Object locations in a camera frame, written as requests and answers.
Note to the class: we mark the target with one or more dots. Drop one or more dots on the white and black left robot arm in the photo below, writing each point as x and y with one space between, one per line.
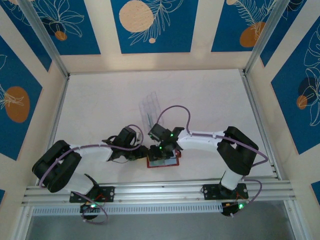
92 152

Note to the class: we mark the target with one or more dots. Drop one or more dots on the black controller board green light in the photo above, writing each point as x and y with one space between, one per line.
86 208
230 210

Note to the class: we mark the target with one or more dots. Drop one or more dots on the red leather card holder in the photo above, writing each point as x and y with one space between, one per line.
175 163

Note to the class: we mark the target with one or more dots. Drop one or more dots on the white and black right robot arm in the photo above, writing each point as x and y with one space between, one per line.
197 142

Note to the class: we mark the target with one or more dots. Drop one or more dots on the aluminium front frame rail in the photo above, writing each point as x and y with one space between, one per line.
160 192

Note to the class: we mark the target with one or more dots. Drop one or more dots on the aluminium frame post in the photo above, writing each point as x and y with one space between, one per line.
47 42
265 37

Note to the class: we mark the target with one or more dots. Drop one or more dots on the aluminium side frame rail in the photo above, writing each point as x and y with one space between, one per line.
257 112
58 110

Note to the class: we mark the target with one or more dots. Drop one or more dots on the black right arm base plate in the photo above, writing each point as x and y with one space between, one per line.
207 191

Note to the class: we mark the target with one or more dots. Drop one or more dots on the teal credit card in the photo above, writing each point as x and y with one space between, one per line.
157 163
150 120

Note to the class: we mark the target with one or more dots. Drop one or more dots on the clear plastic slotted card box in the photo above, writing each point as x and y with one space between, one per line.
150 102

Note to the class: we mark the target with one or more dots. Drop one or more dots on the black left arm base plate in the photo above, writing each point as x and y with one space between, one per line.
110 192

